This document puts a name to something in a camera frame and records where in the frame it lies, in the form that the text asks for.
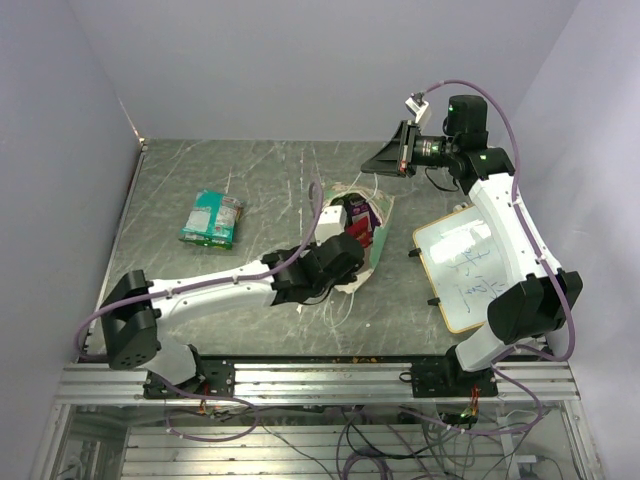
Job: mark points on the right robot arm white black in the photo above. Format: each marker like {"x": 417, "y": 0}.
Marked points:
{"x": 540, "y": 293}

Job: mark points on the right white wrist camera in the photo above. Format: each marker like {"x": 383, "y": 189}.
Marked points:
{"x": 420, "y": 108}

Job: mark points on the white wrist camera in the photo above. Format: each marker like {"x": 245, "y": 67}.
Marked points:
{"x": 331, "y": 222}
{"x": 420, "y": 108}

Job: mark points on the white whiteboard wooden frame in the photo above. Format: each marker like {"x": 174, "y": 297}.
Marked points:
{"x": 463, "y": 265}

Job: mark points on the red snack packet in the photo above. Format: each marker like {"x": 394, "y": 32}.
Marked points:
{"x": 361, "y": 231}

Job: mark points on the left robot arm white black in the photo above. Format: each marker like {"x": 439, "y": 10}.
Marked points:
{"x": 139, "y": 313}

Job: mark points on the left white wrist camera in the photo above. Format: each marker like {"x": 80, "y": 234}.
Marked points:
{"x": 331, "y": 222}

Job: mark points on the aluminium extrusion rail frame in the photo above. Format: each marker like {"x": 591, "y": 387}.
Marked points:
{"x": 309, "y": 384}

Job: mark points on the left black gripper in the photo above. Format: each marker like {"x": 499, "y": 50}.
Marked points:
{"x": 348, "y": 278}

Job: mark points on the green printed paper bag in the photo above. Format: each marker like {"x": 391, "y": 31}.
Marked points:
{"x": 382, "y": 204}

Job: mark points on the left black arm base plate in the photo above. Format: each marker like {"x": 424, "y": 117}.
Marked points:
{"x": 214, "y": 377}

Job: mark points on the green snack packet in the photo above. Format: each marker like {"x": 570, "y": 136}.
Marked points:
{"x": 212, "y": 220}

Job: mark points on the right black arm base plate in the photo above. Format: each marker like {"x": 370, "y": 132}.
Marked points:
{"x": 442, "y": 377}

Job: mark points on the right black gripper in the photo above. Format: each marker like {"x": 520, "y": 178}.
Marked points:
{"x": 397, "y": 156}

